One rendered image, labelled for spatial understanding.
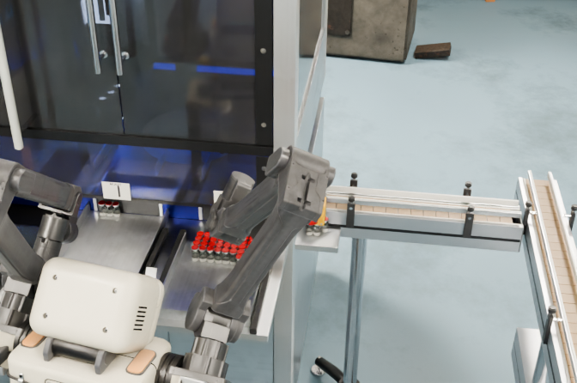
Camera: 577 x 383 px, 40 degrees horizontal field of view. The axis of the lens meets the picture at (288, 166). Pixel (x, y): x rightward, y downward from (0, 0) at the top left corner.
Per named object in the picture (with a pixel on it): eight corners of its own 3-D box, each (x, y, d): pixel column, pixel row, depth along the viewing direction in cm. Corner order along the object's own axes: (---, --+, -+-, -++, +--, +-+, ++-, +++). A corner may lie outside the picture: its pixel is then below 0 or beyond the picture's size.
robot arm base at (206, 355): (164, 373, 150) (223, 387, 147) (177, 331, 153) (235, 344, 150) (178, 379, 158) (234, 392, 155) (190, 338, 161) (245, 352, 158)
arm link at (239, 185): (206, 232, 172) (241, 245, 175) (227, 187, 169) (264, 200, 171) (203, 208, 183) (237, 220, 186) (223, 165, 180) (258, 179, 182)
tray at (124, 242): (89, 210, 253) (88, 201, 251) (168, 217, 250) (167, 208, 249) (47, 278, 225) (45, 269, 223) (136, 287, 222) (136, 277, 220)
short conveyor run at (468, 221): (296, 235, 249) (297, 194, 241) (302, 208, 262) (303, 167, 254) (519, 255, 242) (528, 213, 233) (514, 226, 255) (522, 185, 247)
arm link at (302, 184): (285, 186, 131) (338, 207, 134) (285, 136, 142) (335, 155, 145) (182, 337, 157) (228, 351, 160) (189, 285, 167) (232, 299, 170)
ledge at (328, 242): (300, 222, 252) (300, 217, 251) (341, 226, 251) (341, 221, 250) (294, 249, 240) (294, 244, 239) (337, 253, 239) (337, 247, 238)
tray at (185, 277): (185, 241, 240) (185, 232, 238) (270, 249, 237) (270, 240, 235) (154, 318, 211) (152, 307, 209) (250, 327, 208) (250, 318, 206)
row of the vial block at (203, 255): (192, 256, 233) (191, 244, 231) (252, 262, 231) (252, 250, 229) (191, 261, 231) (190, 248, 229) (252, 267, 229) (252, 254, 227)
